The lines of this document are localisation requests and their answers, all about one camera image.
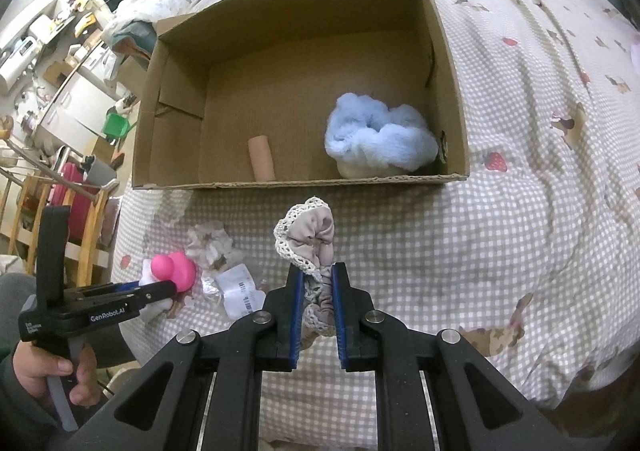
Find white floral quilt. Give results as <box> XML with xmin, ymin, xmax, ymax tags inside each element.
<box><xmin>102</xmin><ymin>0</ymin><xmax>281</xmax><ymax>58</ymax></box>

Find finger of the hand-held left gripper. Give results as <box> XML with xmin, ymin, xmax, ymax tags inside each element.
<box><xmin>64</xmin><ymin>280</ymin><xmax>152</xmax><ymax>301</ymax></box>
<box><xmin>129</xmin><ymin>280</ymin><xmax>179</xmax><ymax>305</ymax></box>

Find person's left hand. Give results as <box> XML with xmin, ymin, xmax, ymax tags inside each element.
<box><xmin>12</xmin><ymin>343</ymin><xmax>101</xmax><ymax>407</ymax></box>

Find white cabinet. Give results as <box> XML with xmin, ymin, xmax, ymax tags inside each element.
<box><xmin>37</xmin><ymin>48</ymin><xmax>132</xmax><ymax>152</ymax></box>

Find grey checked bedsheet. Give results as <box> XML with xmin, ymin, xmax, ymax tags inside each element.
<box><xmin>107</xmin><ymin>0</ymin><xmax>640</xmax><ymax>413</ymax></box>

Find pink rubber duck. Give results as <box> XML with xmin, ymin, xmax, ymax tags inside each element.
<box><xmin>151</xmin><ymin>253</ymin><xmax>199</xmax><ymax>293</ymax></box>

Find cardboard box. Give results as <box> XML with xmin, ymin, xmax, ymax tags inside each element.
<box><xmin>131</xmin><ymin>0</ymin><xmax>471</xmax><ymax>191</ymax></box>

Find light blue fluffy scrunchie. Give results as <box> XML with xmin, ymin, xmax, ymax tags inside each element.
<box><xmin>324</xmin><ymin>92</ymin><xmax>441</xmax><ymax>180</ymax></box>

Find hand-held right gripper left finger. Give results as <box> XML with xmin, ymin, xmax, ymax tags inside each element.
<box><xmin>65</xmin><ymin>264</ymin><xmax>306</xmax><ymax>451</ymax></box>

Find pink suitcase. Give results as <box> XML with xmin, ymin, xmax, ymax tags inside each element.
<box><xmin>49</xmin><ymin>161</ymin><xmax>87</xmax><ymax>245</ymax></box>

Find beige pink roll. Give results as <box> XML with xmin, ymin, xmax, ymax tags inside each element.
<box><xmin>247</xmin><ymin>135</ymin><xmax>277</xmax><ymax>182</ymax></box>

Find wooden rack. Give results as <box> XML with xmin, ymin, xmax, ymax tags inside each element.
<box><xmin>0</xmin><ymin>166</ymin><xmax>110</xmax><ymax>285</ymax></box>

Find white floral scrunchie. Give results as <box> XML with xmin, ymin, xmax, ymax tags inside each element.
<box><xmin>185</xmin><ymin>221</ymin><xmax>235</xmax><ymax>267</ymax></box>

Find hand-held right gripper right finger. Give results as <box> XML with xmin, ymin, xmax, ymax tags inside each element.
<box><xmin>331</xmin><ymin>262</ymin><xmax>617</xmax><ymax>451</ymax></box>

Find small white cloth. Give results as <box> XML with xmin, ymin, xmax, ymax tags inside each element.
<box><xmin>138</xmin><ymin>273</ymin><xmax>176</xmax><ymax>323</ymax></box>

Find white packet with label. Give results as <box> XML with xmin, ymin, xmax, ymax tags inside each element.
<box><xmin>200</xmin><ymin>261</ymin><xmax>267</xmax><ymax>321</ymax></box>

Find green plastic bin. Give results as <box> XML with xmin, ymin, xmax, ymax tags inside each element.
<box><xmin>102</xmin><ymin>112</ymin><xmax>135</xmax><ymax>140</ymax></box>

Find grey lace-trimmed scrunchie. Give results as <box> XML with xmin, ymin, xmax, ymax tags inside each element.
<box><xmin>273</xmin><ymin>196</ymin><xmax>337</xmax><ymax>337</ymax></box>

